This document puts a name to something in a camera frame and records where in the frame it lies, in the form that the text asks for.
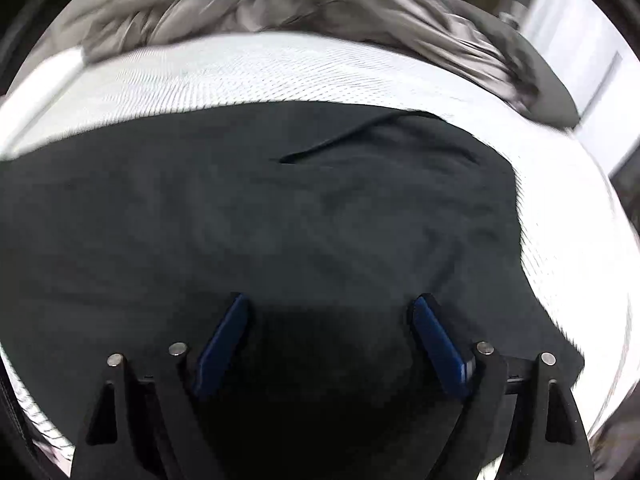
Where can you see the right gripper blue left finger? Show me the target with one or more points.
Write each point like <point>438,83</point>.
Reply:
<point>144,422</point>

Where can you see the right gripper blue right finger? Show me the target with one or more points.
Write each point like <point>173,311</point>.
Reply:
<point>546,439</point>

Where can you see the black pants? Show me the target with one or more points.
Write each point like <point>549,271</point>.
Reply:
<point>331,218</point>

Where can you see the white dotted mattress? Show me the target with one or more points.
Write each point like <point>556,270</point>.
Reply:
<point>579,253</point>

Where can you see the grey rumpled duvet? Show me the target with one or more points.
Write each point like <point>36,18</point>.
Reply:
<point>451,34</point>

